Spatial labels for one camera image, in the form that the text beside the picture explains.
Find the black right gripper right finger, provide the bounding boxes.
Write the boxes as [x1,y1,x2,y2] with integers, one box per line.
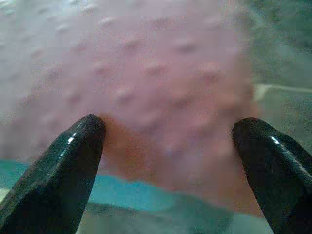
[232,117,312,234]

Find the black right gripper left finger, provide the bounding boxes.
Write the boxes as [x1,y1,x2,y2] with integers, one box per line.
[0,114,107,234]

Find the pink dotted pillow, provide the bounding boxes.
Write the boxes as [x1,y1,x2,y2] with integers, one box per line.
[0,0,269,219]

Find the teal dotted pillow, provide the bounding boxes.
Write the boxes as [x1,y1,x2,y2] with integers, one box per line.
[0,158,181,213]

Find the dark green leather sofa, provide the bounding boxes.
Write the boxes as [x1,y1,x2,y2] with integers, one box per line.
[78,0,312,234]

